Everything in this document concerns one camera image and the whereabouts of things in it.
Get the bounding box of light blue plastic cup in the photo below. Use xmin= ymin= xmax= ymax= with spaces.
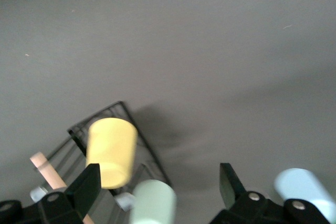
xmin=274 ymin=167 xmax=336 ymax=224

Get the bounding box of yellow plastic cup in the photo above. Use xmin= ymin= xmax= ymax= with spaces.
xmin=85 ymin=118 xmax=139 ymax=190

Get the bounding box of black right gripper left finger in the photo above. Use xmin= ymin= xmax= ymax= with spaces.
xmin=0 ymin=163 xmax=102 ymax=224

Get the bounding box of black wire cup holder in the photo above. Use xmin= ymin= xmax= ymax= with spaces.
xmin=29 ymin=100 xmax=173 ymax=224

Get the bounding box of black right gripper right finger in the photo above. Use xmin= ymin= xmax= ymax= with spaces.
xmin=208 ymin=163 xmax=330 ymax=224

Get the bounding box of light green plastic cup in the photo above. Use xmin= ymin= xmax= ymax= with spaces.
xmin=129 ymin=179 xmax=177 ymax=224

